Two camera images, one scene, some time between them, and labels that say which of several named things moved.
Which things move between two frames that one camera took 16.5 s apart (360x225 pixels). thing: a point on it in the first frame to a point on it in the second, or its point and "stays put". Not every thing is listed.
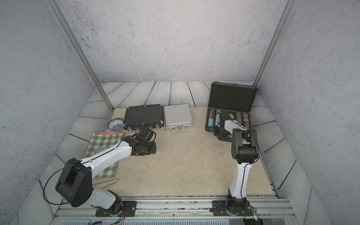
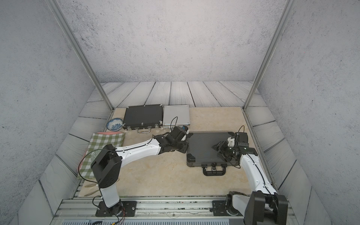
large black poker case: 237,99 to 201,153
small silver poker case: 178,117 stays put
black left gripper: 153,151 to 185,147
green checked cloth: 100,142 stays put
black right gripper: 215,132 to 221,146
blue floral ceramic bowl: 115,124 stays put
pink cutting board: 104,133 stays put
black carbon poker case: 150,116 stays put
